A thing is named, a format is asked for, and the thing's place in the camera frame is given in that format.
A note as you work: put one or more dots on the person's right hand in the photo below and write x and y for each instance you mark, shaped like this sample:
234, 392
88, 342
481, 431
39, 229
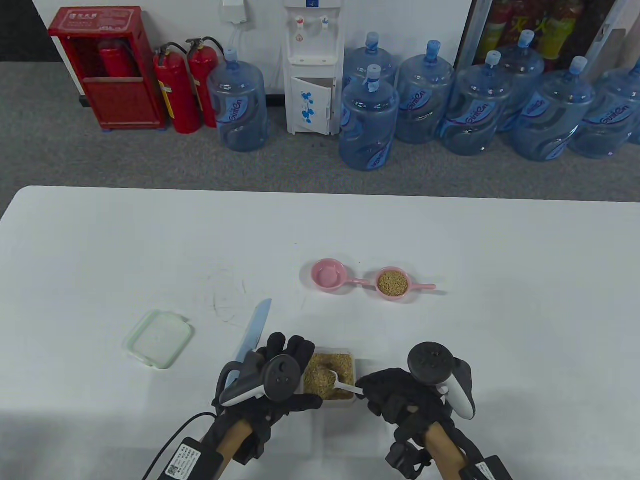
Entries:
395, 395

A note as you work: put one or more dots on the person's left hand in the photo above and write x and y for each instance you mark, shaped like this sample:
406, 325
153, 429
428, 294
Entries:
295, 402

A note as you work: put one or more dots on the white sesame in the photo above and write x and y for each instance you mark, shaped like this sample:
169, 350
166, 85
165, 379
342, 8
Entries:
315, 385

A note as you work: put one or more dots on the clear plastic sesame container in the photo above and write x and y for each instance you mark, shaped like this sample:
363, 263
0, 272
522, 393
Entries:
330, 404

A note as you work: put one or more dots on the white plastic coffee spoon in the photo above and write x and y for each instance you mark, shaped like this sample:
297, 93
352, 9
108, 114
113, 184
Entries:
345, 386

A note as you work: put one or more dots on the light blue plastic knife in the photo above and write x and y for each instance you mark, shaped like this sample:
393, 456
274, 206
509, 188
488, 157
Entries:
257, 325

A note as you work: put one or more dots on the small white sesame portion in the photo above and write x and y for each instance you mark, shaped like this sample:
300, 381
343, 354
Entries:
392, 284

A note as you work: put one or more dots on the clear green-rimmed container lid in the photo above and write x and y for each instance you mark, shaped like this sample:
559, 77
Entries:
157, 340

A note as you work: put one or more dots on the person's left forearm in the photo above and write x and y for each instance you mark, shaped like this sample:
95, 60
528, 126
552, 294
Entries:
232, 440

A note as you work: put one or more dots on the person's right forearm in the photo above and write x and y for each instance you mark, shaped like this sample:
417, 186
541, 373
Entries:
445, 450

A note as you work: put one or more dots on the black grey hand controller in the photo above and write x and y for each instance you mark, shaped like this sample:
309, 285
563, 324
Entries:
430, 361
282, 377

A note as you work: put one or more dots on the black labelled wrist box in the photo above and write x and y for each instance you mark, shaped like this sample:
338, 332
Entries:
192, 460
487, 470

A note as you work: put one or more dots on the row of blue water jugs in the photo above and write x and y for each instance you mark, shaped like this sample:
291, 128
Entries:
370, 125

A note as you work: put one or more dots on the large blue water bottle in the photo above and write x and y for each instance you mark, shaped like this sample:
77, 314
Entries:
237, 110

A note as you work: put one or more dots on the red fire extinguisher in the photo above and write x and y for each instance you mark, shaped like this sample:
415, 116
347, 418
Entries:
200, 75
175, 95

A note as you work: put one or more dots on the white water dispenser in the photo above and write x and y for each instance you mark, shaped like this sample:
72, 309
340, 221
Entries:
310, 60

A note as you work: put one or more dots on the red fire extinguisher cabinet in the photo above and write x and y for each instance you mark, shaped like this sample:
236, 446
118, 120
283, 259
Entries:
120, 100

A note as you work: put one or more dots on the red extinguisher inside cabinet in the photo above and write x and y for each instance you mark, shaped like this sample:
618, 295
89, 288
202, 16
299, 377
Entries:
115, 60

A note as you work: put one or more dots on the grey leaning panel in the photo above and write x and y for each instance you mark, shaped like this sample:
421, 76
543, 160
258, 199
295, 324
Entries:
612, 45

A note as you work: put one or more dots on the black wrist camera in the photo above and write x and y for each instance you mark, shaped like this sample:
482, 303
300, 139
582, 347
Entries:
252, 447
405, 460

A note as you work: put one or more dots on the white wall box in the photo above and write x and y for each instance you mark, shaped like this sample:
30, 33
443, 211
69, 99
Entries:
235, 10

